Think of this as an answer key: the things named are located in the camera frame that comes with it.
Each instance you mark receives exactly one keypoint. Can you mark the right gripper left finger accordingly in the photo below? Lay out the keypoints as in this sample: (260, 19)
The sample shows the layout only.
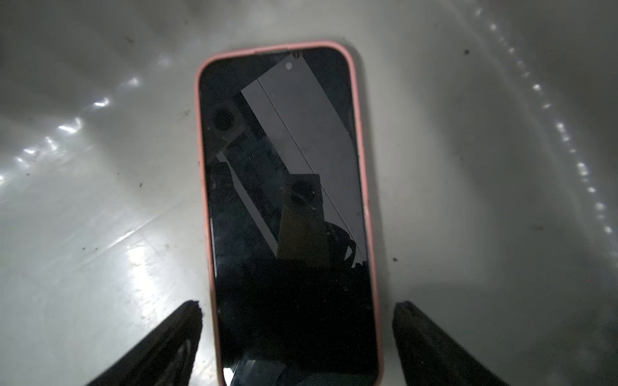
(166, 356)

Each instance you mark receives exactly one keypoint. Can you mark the pink case phone face up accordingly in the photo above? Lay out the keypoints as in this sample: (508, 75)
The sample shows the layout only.
(293, 284)

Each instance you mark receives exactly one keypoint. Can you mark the grey storage tray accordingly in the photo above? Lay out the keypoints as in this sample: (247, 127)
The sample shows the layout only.
(490, 134)

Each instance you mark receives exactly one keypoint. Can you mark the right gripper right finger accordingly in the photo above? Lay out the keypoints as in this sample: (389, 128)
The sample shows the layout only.
(429, 356)

